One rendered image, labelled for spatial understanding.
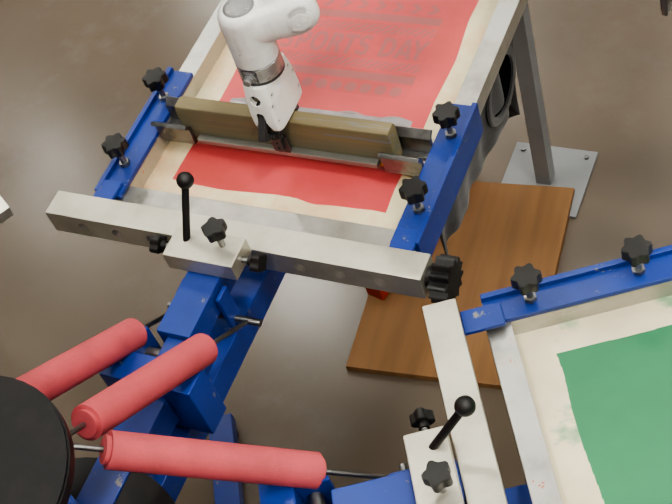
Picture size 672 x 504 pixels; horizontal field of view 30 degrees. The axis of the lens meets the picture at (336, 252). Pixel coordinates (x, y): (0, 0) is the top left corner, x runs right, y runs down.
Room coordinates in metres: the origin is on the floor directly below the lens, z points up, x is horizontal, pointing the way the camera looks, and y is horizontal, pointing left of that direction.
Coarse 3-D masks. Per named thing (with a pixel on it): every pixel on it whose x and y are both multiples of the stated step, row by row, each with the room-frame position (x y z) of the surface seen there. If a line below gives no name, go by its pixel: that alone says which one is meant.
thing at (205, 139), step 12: (216, 144) 1.61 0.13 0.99; (228, 144) 1.59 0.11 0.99; (240, 144) 1.58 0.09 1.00; (252, 144) 1.57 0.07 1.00; (264, 144) 1.56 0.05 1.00; (300, 156) 1.50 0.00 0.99; (312, 156) 1.49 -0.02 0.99; (324, 156) 1.48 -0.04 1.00; (336, 156) 1.47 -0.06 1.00; (348, 156) 1.46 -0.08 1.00
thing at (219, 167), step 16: (240, 80) 1.78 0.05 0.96; (224, 96) 1.75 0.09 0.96; (240, 96) 1.74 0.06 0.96; (304, 96) 1.67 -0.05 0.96; (320, 96) 1.66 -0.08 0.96; (208, 144) 1.65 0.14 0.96; (192, 160) 1.63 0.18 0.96; (208, 160) 1.61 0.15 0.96; (224, 160) 1.60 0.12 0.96; (240, 160) 1.58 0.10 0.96; (256, 160) 1.57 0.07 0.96; (272, 160) 1.55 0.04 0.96; (288, 160) 1.54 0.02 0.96; (176, 176) 1.60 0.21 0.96; (208, 176) 1.57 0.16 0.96; (224, 176) 1.56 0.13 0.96; (240, 176) 1.54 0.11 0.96; (256, 176) 1.53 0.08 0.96; (272, 176) 1.52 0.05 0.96; (256, 192) 1.49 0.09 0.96; (272, 192) 1.48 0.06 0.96
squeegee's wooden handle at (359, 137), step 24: (192, 120) 1.64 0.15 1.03; (216, 120) 1.61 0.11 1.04; (240, 120) 1.58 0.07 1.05; (312, 120) 1.50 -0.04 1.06; (336, 120) 1.48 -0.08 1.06; (360, 120) 1.46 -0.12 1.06; (312, 144) 1.50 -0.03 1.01; (336, 144) 1.47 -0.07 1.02; (360, 144) 1.44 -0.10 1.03; (384, 144) 1.41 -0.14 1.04
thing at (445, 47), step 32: (416, 0) 1.81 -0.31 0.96; (448, 0) 1.77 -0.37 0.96; (448, 32) 1.69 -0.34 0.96; (448, 64) 1.62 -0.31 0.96; (352, 96) 1.63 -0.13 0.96; (416, 96) 1.57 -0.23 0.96; (320, 160) 1.51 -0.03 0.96; (288, 192) 1.47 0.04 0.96; (320, 192) 1.44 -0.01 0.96; (352, 192) 1.41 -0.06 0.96; (384, 192) 1.39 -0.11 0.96
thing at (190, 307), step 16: (192, 272) 1.30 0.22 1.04; (192, 288) 1.27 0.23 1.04; (208, 288) 1.26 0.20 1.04; (176, 304) 1.25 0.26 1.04; (192, 304) 1.24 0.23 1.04; (208, 304) 1.23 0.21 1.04; (176, 320) 1.22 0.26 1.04; (192, 320) 1.21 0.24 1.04; (208, 320) 1.22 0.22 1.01; (160, 336) 1.22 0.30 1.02; (176, 336) 1.20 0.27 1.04
